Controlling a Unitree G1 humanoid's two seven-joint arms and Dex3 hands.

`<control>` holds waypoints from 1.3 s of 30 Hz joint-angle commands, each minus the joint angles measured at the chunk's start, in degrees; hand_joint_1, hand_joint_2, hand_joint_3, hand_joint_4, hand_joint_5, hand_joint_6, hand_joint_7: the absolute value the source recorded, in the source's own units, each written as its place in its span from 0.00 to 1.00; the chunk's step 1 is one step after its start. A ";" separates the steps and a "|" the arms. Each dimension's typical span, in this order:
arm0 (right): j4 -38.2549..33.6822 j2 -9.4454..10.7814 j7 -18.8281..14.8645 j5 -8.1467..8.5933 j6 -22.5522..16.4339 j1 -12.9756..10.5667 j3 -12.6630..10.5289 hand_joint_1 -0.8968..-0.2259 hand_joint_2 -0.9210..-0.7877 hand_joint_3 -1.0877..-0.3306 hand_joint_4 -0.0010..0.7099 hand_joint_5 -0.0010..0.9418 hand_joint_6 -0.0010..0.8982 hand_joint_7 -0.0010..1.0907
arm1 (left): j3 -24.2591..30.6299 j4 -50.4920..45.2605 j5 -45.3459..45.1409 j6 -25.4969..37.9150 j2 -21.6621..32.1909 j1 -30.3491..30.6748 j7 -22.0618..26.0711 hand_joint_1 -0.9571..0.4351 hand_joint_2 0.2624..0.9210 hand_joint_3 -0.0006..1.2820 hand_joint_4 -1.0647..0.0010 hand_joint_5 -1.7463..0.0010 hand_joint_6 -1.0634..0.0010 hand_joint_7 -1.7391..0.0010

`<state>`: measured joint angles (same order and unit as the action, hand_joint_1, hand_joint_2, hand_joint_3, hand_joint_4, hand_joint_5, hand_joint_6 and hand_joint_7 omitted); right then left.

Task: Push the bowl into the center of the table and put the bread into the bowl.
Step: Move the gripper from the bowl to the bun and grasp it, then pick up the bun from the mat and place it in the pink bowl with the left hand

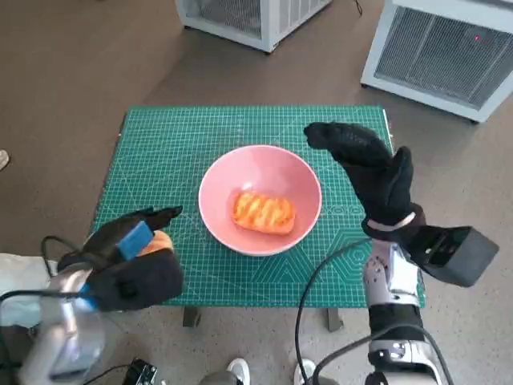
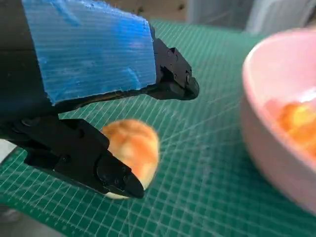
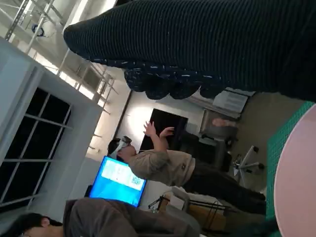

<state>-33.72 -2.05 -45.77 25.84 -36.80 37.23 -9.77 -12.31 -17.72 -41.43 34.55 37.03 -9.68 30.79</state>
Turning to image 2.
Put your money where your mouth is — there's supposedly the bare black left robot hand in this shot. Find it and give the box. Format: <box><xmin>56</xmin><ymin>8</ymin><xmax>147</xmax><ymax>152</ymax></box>
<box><xmin>0</xmin><ymin>0</ymin><xmax>200</xmax><ymax>200</ymax></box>

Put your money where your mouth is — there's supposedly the round toy bread bun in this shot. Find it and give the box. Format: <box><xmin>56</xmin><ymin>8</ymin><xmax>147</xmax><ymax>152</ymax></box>
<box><xmin>101</xmin><ymin>118</ymin><xmax>160</xmax><ymax>200</ymax></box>

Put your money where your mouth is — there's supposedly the pink bowl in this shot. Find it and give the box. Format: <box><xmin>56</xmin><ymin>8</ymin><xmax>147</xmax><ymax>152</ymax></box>
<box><xmin>240</xmin><ymin>28</ymin><xmax>316</xmax><ymax>215</ymax></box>

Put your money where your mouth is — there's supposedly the orange toy croissant bread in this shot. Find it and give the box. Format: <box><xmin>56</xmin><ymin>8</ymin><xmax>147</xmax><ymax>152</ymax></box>
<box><xmin>266</xmin><ymin>98</ymin><xmax>316</xmax><ymax>158</ymax></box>

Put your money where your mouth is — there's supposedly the small white mesh cabinet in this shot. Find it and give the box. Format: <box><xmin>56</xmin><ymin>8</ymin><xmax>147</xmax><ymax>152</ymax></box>
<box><xmin>185</xmin><ymin>0</ymin><xmax>250</xmax><ymax>31</ymax></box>

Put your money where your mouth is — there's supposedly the green cutting mat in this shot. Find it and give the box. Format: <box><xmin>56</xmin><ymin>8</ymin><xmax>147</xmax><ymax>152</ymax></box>
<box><xmin>0</xmin><ymin>18</ymin><xmax>316</xmax><ymax>237</ymax></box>

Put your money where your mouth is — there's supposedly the large white mesh cabinet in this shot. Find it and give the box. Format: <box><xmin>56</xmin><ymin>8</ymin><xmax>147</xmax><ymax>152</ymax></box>
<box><xmin>246</xmin><ymin>0</ymin><xmax>316</xmax><ymax>35</ymax></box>

